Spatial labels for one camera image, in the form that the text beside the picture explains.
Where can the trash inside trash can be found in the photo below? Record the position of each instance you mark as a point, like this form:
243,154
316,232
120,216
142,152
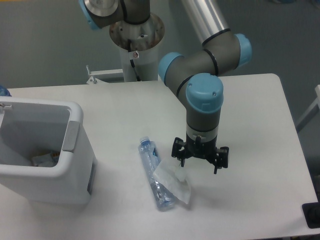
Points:
47,160

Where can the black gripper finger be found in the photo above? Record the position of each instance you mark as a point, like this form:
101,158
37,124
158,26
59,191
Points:
219,158
180,151

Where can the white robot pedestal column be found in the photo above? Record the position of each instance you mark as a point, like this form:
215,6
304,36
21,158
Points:
138,46

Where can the white plastic trash can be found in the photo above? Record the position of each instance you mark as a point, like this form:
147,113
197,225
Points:
33,127

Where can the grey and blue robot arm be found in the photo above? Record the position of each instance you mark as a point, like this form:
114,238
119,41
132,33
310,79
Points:
194,80

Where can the black clamp at table edge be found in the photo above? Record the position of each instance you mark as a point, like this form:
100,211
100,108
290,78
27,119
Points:
312,214

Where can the blue object at left edge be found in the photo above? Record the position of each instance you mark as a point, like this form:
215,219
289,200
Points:
4,92

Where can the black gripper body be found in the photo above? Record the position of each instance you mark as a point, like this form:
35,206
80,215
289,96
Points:
201,150

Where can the white bracket left of pedestal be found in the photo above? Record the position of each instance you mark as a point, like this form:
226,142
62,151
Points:
104,76

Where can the white frame at right edge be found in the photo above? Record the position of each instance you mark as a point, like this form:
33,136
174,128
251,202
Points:
310,112

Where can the crushed clear plastic bottle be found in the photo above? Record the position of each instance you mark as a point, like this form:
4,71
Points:
148,152

